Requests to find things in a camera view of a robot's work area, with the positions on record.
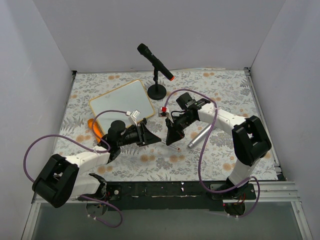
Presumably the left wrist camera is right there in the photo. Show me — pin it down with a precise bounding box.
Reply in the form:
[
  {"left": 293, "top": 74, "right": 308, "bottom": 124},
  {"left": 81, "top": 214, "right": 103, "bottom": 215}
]
[{"left": 125, "top": 109, "right": 141, "bottom": 126}]

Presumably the floral patterned table mat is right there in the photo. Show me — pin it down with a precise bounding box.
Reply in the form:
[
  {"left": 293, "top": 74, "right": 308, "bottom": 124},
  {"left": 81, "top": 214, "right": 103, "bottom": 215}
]
[{"left": 46, "top": 69, "right": 280, "bottom": 182}]

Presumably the black microphone orange ring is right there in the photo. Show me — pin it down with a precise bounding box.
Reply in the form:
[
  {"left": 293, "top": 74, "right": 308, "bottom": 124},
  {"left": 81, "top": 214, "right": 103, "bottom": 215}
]
[{"left": 136, "top": 43, "right": 175, "bottom": 82}]

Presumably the yellow framed whiteboard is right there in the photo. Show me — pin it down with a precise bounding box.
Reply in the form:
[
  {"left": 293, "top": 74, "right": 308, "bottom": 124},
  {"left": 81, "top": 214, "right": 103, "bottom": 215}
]
[{"left": 89, "top": 80, "right": 155, "bottom": 122}]

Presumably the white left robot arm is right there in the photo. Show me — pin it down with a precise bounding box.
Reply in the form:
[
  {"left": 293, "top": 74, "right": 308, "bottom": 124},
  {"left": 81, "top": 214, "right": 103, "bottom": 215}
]
[{"left": 32, "top": 119, "right": 161, "bottom": 208}]

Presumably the silver microphone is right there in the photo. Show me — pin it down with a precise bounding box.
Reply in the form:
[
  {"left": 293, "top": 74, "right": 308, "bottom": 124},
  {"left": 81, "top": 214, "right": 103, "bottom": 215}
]
[{"left": 187, "top": 124, "right": 211, "bottom": 149}]

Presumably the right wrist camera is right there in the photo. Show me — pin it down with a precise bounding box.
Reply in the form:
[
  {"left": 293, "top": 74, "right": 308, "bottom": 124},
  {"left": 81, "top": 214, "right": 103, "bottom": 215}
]
[{"left": 158, "top": 106, "right": 172, "bottom": 120}]

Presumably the black round microphone stand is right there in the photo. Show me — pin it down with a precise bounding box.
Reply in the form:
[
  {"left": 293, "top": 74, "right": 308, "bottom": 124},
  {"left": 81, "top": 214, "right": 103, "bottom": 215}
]
[{"left": 147, "top": 68, "right": 167, "bottom": 101}]

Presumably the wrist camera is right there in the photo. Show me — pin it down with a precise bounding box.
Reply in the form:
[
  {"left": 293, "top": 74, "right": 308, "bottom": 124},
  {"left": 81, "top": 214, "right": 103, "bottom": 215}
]
[
  {"left": 158, "top": 106, "right": 172, "bottom": 120},
  {"left": 125, "top": 109, "right": 141, "bottom": 126}
]

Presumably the red whiteboard marker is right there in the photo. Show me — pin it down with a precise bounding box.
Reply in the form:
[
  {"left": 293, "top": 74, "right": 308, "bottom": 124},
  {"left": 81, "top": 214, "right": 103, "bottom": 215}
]
[{"left": 161, "top": 140, "right": 180, "bottom": 150}]

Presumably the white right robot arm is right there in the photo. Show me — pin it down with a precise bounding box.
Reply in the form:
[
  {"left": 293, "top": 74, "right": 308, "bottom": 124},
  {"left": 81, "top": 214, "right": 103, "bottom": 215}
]
[{"left": 159, "top": 90, "right": 272, "bottom": 199}]

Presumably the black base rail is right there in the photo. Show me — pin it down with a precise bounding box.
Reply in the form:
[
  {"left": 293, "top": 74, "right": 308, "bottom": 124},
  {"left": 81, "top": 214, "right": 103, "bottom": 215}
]
[{"left": 106, "top": 181, "right": 224, "bottom": 212}]

